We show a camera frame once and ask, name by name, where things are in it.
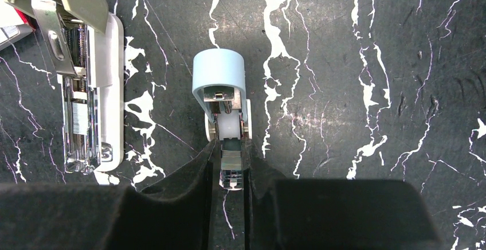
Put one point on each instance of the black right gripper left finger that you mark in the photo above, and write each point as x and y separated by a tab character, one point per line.
172	213

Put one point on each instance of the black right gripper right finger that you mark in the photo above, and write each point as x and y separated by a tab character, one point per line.
286	213

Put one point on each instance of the light blue eraser block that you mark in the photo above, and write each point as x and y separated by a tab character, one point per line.
219	87

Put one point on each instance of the cream white stapler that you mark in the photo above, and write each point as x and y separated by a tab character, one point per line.
85	43

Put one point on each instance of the grey staple tray insert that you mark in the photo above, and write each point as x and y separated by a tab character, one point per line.
15	25

